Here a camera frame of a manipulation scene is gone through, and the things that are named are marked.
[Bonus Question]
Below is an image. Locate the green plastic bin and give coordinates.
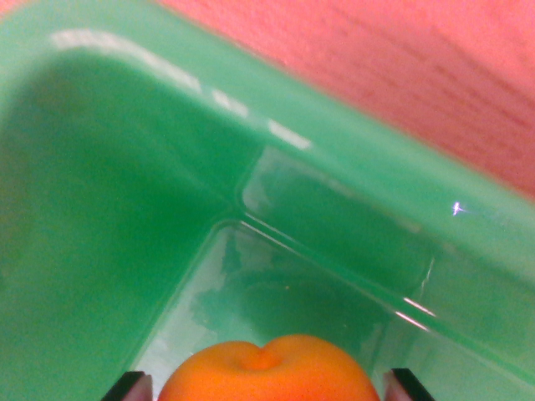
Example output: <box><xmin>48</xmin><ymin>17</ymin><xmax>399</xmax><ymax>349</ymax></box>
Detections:
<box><xmin>0</xmin><ymin>0</ymin><xmax>535</xmax><ymax>401</ymax></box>

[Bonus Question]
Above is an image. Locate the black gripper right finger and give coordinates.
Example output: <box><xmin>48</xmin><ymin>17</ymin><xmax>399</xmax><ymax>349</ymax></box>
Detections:
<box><xmin>383</xmin><ymin>368</ymin><xmax>436</xmax><ymax>401</ymax></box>

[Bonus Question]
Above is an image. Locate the yellow orange toy peach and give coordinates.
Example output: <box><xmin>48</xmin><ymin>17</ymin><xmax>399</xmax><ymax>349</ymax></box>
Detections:
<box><xmin>158</xmin><ymin>333</ymin><xmax>381</xmax><ymax>401</ymax></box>

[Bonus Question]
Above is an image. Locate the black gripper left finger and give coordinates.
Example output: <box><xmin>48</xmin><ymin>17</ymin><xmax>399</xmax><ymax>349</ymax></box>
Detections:
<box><xmin>99</xmin><ymin>370</ymin><xmax>154</xmax><ymax>401</ymax></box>

